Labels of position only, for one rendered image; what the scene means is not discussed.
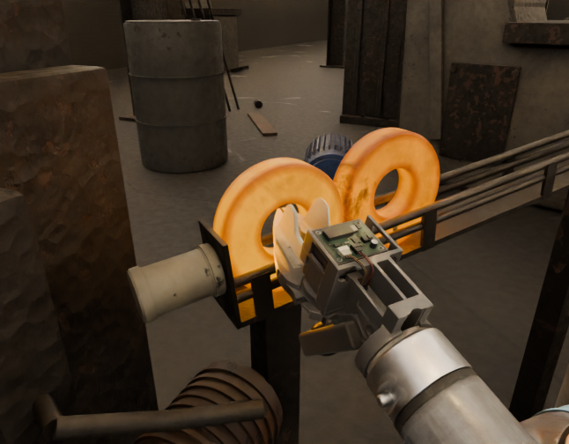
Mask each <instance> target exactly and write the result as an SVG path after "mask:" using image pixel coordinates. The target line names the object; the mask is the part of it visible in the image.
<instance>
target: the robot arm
mask: <svg viewBox="0 0 569 444"><path fill-rule="evenodd" d="M374 228H376V229H377V230H378V231H379V232H380V234H381V235H382V236H383V237H384V238H385V239H386V240H387V241H388V242H389V243H390V244H389V247H388V248H386V247H385V246H384V245H383V244H382V243H381V241H380V240H379V239H378V238H377V237H376V236H375V235H374V234H373V229H374ZM273 242H274V257H275V266H276V273H277V279H278V281H279V283H280V285H281V286H282V287H283V288H284V290H285V291H286V292H287V293H288V294H289V295H290V296H291V298H292V301H293V304H294V305H298V304H301V306H302V307H303V308H304V309H305V310H306V311H307V312H308V313H309V314H310V315H309V318H310V319H313V320H316V321H319V322H317V323H316V324H315V325H314V326H313V327H312V328H311V330H309V331H306V332H303V333H300V334H299V341H300V344H301V348H302V351H303V353H304V355H305V356H312V355H321V356H324V357H328V356H332V355H334V354H336V353H337V352H348V351H356V350H358V349H359V350H358V352H357V354H356V357H355V365H356V366H357V368H358V370H359V371H360V372H361V373H362V375H363V376H364V378H365V379H366V384H367V386H368V388H369V389H370V390H371V391H372V393H373V394H374V396H375V397H376V403H377V404H378V405H379V406H380V407H381V408H383V410H384V411H385V412H386V413H387V415H388V417H389V418H390V420H391V421H392V423H393V424H394V426H395V429H396V430H397V432H399V434H400V435H401V437H402V438H403V440H404V442H405V443H406V444H569V405H564V406H561V407H558V408H550V409H547V410H544V411H540V412H538V413H537V414H536V415H534V416H533V417H532V418H528V419H526V420H523V421H521V422H519V421H518V420H517V419H516V418H515V417H514V416H513V414H512V413H511V412H510V411H509V410H508V409H507V408H506V406H505V405H504V404H503V403H502V402H500V400H499V399H498V398H497V397H496V396H495V395H494V393H493V392H492V391H491V390H490V389H489V388H488V386H487V385H486V384H485V383H484V382H483V381H482V379H481V378H480V377H479V376H478V375H477V374H476V372H475V371H474V370H473V369H472V368H473V367H472V366H471V365H470V364H469V363H468V362H467V360H466V359H465V358H464V357H463V356H462V355H461V354H460V353H459V352H458V351H457V350H456V349H455V347H454V346H453V345H452V344H451V343H450V342H449V341H448V339H447V338H446V337H445V336H444V335H443V333H442V332H441V331H440V330H438V329H436V328H434V327H433V326H432V325H431V324H430V323H429V322H428V321H427V320H426V318H427V316H428V315H429V314H430V312H431V310H432V308H433V304H432V303H431V301H429V300H428V299H427V298H426V297H425V295H424V294H423V293H422V292H421V291H420V290H419V289H418V288H417V286H416V285H415V284H414V283H413V282H412V281H411V280H410V279H409V277H408V276H407V275H406V274H405V273H404V272H403V271H402V270H401V268H400V267H399V266H398V265H397V264H398V262H399V260H400V258H401V255H402V253H403V250H402V249H401V248H400V247H399V246H398V244H397V243H396V242H395V241H394V240H393V239H392V238H391V237H390V236H389V235H388V234H387V233H386V232H385V230H384V229H383V228H382V227H381V226H380V225H379V224H378V223H377V222H376V221H375V220H374V219H373V218H372V217H371V215H367V217H366V221H365V223H363V221H362V220H361V219H360V218H358V219H354V220H351V221H347V222H343V223H340V224H336V225H332V226H331V225H330V223H329V206H328V204H327V203H326V202H325V201H324V200H323V199H322V198H316V199H315V200H314V203H313V204H312V206H311V207H310V209H309V211H308V212H307V214H306V216H303V215H301V214H299V213H297V212H296V210H295V208H294V207H293V205H292V204H288V205H287V206H286V207H284V208H280V209H277V212H276V214H275V217H274V222H273Z"/></svg>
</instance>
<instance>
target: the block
mask: <svg viewBox="0 0 569 444"><path fill-rule="evenodd" d="M44 394H50V395H51V396H52V397H53V398H54V400H55V402H56V404H57V406H58V408H59V410H60V412H61V413H62V414H63V416H64V415H65V414H66V413H68V412H69V411H70V410H71V409H72V407H73V406H74V404H75V402H76V394H75V390H74V387H73V383H72V379H71V376H70V369H69V366H68V362H67V359H66V355H65V351H64V348H63V341H62V338H61V334H60V330H59V327H58V323H57V319H56V315H55V309H54V305H53V301H52V298H51V294H50V290H49V287H48V281H47V277H46V273H45V270H44V266H43V262H42V259H41V252H40V249H39V245H38V241H37V238H36V234H35V231H34V227H33V221H32V217H31V213H30V210H29V206H28V202H27V200H26V199H25V198H24V196H23V195H22V194H21V193H19V192H18V191H15V190H11V189H4V188H0V444H32V443H33V442H34V441H36V440H37V439H38V438H39V437H40V436H42V433H41V430H40V428H39V426H38V424H37V422H36V420H35V418H34V416H33V413H32V408H33V402H34V401H35V400H36V399H37V397H38V396H39V395H44Z"/></svg>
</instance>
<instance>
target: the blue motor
mask: <svg viewBox="0 0 569 444"><path fill-rule="evenodd" d="M353 145H355V144H352V142H351V140H350V141H349V140H347V137H345V138H344V137H342V134H341V135H340V136H338V135H337V134H336V133H335V135H330V133H329V135H327V136H325V134H324V135H323V137H320V136H318V139H317V140H316V139H314V142H313V143H311V142H310V144H309V147H307V150H306V151H305V153H304V158H303V161H304V162H306V163H308V164H310V165H312V166H314V167H317V168H318V169H320V170H322V171H323V172H324V173H325V174H326V175H327V176H328V177H329V178H330V179H331V180H332V181H333V180H334V177H335V174H336V170H337V169H338V167H339V165H340V163H341V161H342V159H343V158H344V156H345V154H346V153H347V152H348V151H349V150H350V148H352V146H353Z"/></svg>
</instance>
